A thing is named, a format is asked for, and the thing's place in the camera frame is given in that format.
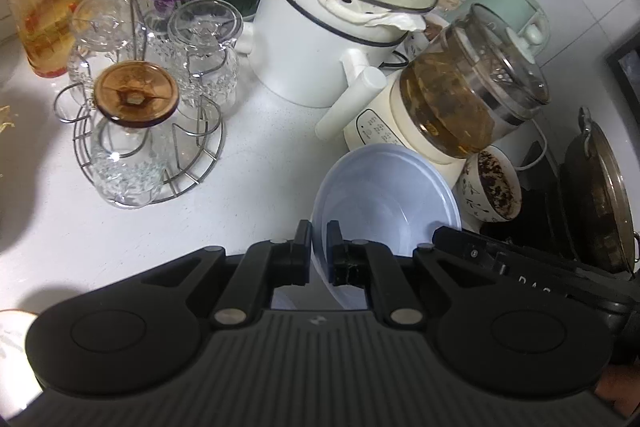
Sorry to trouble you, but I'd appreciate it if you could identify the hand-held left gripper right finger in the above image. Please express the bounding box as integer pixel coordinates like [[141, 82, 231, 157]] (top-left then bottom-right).
[[325, 220, 501, 328]]

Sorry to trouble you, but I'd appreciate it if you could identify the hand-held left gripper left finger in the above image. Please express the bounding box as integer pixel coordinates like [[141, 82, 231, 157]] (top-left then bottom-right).
[[142, 220, 314, 328]]

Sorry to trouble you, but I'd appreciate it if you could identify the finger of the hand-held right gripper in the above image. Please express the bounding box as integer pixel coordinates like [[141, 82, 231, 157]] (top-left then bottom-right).
[[432, 226, 507, 277]]

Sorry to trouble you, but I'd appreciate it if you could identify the light blue bowl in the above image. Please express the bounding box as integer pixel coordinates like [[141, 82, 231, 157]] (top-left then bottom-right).
[[310, 144, 462, 311]]

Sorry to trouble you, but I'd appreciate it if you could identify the floral plate with brown rim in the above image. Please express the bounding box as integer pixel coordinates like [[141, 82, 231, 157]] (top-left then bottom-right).
[[0, 309, 45, 410]]

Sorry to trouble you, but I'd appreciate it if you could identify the person's right hand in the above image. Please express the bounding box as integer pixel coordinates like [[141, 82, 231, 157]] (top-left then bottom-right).
[[594, 364, 635, 414]]

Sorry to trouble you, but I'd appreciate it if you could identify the speckled brown white bowl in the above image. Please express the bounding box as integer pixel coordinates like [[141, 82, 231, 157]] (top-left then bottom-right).
[[456, 145, 524, 224]]

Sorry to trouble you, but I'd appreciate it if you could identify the dark wok with metal rim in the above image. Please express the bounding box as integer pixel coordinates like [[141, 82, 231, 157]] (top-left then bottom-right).
[[557, 106, 640, 276]]

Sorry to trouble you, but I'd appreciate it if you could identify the glass tea kettle cream base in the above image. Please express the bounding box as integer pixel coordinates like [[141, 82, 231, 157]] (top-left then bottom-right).
[[342, 3, 551, 188]]

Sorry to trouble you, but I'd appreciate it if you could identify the white electric cooking pot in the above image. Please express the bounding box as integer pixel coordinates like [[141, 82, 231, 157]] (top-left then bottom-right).
[[246, 0, 439, 141]]

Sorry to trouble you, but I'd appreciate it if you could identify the black framed panel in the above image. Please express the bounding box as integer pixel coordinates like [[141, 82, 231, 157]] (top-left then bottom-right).
[[603, 34, 640, 126]]

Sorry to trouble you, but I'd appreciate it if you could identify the clear cut glass cup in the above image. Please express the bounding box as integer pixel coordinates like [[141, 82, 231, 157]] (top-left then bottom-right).
[[167, 0, 245, 114], [66, 0, 135, 108]]

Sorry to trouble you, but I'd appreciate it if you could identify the amber foot cut glass goblet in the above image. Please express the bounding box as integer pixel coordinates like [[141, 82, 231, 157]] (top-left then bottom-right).
[[91, 60, 180, 208]]

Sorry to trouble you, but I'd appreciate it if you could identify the white power cable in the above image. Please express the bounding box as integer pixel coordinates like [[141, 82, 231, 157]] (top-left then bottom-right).
[[519, 121, 552, 174]]

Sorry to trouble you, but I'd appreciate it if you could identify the metal wire glass rack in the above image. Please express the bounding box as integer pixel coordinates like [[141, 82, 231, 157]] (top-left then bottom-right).
[[53, 0, 226, 206]]

